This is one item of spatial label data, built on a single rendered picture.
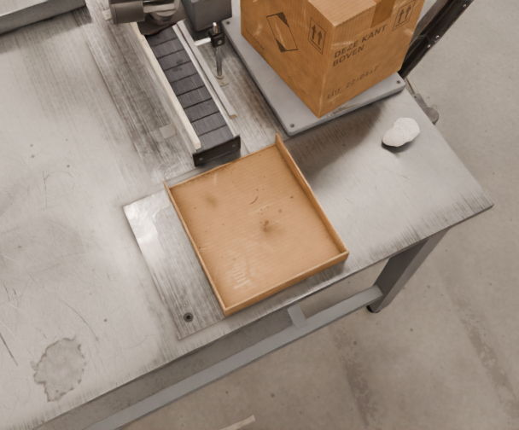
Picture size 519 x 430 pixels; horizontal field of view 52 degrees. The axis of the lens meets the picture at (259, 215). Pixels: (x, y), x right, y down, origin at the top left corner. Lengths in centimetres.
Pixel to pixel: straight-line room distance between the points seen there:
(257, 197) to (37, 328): 49
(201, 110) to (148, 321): 45
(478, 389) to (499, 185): 79
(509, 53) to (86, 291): 214
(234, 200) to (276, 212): 9
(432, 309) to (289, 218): 100
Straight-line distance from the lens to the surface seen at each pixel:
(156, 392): 163
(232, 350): 162
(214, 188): 111
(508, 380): 201
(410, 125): 120
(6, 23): 148
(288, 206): 109
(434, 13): 171
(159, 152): 118
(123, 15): 107
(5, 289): 113
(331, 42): 102
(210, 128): 114
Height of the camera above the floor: 181
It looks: 64 degrees down
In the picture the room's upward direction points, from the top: 1 degrees clockwise
